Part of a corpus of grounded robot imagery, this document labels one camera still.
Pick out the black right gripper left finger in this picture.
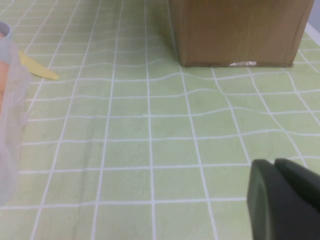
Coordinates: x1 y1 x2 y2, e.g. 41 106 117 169
246 159 320 240

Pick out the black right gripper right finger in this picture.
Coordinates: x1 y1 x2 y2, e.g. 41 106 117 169
273 157 320 209

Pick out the brown cardboard box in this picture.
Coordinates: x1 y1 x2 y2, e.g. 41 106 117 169
167 0 315 69

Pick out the translucent egg box blue lid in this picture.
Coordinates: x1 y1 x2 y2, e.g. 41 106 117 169
0 21 31 207

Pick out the green checked tablecloth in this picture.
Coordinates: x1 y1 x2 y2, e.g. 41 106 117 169
0 0 320 240

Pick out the yellow plastic knife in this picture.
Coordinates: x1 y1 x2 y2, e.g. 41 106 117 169
17 50 60 81

